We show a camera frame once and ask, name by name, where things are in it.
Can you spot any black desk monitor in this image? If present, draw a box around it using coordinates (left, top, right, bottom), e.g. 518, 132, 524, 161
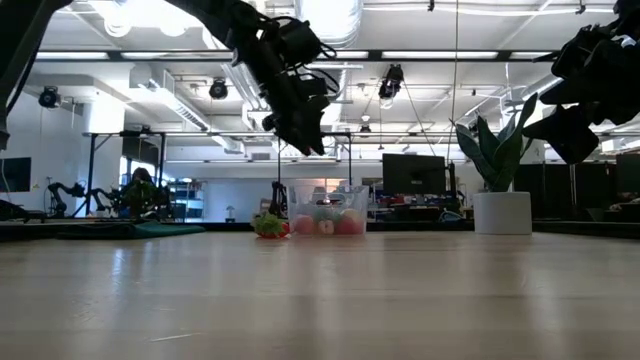
382, 153, 447, 197

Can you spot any black wall monitor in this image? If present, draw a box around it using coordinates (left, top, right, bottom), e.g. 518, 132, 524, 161
0, 157, 33, 194

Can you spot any green snake plant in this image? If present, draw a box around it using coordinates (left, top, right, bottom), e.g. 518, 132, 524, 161
454, 92, 540, 194

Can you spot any black ceiling lamp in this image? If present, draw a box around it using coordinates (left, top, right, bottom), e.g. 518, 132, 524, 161
38, 85, 62, 110
208, 77, 230, 101

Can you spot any black screen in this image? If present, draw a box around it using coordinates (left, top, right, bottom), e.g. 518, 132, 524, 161
122, 137, 161, 166

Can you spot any red strawberry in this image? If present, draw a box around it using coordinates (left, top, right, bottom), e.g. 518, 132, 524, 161
251, 212, 291, 240
333, 217, 365, 236

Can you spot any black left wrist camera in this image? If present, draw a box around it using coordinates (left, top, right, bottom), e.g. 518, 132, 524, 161
298, 73, 332, 100

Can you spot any black aluminium station frame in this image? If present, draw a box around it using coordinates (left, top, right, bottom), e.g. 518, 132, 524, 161
0, 48, 640, 240

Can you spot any white rectangular air duct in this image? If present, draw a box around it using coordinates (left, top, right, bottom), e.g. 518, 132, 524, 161
127, 64, 244, 154

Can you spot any person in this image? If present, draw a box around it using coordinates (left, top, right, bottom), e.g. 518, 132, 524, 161
122, 167, 164, 220

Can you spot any white plant pot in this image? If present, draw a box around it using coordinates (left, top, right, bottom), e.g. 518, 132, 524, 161
472, 191, 533, 236

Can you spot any black background station frame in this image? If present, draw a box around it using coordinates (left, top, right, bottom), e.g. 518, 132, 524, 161
82, 130, 167, 220
277, 131, 354, 187

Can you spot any green cloth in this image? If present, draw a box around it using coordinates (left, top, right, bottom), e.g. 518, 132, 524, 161
57, 221, 207, 240

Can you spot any shelf with blue bins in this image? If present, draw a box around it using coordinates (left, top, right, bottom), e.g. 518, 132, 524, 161
167, 178, 207, 221

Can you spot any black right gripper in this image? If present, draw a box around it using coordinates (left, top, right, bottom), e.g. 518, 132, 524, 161
522, 54, 640, 165

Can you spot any clear plastic container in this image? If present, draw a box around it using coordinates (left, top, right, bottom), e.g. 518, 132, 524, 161
287, 184, 370, 237

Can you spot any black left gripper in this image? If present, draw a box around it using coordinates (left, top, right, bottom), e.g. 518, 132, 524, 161
232, 27, 329, 156

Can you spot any black partition panel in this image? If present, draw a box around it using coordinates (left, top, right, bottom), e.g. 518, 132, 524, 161
513, 152, 640, 222

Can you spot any black overhead camera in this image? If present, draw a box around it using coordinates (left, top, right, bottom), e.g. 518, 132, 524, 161
377, 63, 406, 109

